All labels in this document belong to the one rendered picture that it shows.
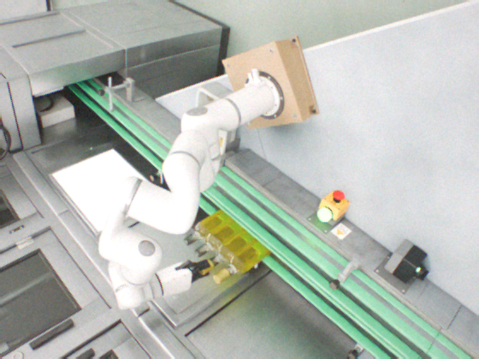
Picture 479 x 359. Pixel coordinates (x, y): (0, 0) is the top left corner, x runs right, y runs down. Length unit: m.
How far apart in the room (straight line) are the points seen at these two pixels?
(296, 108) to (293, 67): 0.12
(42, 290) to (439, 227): 1.28
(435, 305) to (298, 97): 0.73
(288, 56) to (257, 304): 0.83
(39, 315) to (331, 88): 1.17
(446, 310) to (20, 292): 1.36
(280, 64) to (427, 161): 0.48
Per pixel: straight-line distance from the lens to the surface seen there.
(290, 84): 1.17
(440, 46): 1.05
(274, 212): 1.31
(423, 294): 1.27
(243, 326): 1.38
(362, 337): 1.33
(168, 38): 2.18
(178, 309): 1.35
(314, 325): 1.44
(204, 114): 1.04
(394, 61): 1.09
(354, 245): 1.28
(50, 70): 1.90
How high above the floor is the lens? 1.73
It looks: 36 degrees down
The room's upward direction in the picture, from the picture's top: 119 degrees counter-clockwise
